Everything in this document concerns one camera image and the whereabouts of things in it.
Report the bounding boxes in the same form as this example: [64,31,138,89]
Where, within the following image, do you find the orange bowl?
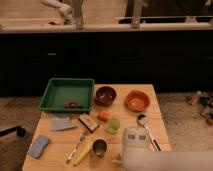
[125,90,150,112]

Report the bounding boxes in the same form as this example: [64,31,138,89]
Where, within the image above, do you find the blue sponge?
[27,135,50,159]

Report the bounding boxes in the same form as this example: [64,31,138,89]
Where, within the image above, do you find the small red item in tray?
[64,102,83,109]

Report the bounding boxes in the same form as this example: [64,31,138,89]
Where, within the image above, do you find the yellow banana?
[73,140,93,167]

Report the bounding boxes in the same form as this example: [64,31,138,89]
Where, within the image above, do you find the wooden table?
[21,83,172,171]

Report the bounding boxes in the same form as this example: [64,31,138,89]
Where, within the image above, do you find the black chair leg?
[0,126,26,137]

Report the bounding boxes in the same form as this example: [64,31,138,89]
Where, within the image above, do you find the dark maroon bowl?
[95,86,117,106]

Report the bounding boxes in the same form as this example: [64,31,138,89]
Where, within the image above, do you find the spoon with black handle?
[137,114,161,151]

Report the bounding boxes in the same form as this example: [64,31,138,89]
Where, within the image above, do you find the light blue cloth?
[51,116,77,131]

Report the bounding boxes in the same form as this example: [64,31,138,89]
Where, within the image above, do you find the metal fork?
[66,130,89,164]

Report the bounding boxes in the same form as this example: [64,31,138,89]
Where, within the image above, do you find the clutter on floor right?
[186,91,213,126]

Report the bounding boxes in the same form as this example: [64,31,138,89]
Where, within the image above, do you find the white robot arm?
[121,127,213,171]

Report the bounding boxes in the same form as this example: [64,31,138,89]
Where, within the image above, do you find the brown wooden block brush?
[78,114,99,133]

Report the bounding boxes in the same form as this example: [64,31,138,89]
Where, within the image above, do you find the green paper cup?
[106,118,120,134]

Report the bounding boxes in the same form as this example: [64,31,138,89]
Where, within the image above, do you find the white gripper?
[121,127,150,160]

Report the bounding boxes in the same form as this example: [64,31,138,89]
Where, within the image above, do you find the metal cup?
[92,139,107,158]

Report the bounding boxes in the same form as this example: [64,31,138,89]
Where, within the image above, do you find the green plastic tray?
[39,78,95,114]

